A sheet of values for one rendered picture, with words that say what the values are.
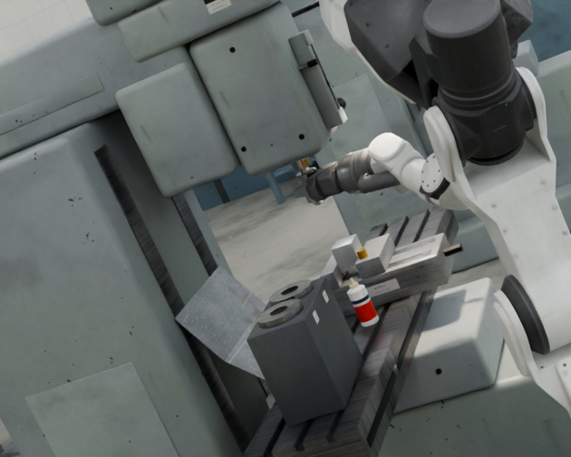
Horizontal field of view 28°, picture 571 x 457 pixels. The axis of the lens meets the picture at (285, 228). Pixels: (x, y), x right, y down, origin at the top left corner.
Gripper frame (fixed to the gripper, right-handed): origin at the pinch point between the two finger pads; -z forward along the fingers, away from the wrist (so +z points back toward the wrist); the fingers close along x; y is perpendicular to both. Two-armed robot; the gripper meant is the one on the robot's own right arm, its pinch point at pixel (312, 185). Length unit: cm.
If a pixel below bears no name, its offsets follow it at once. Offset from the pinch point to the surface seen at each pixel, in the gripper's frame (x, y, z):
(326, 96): -2.3, -17.2, 12.1
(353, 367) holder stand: 33.9, 28.7, 19.2
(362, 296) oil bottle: 11.1, 23.4, 9.3
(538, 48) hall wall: -600, 93, -248
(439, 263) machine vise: -4.2, 25.4, 19.9
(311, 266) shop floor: -295, 120, -278
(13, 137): 30, -37, -48
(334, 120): -2.1, -11.9, 11.6
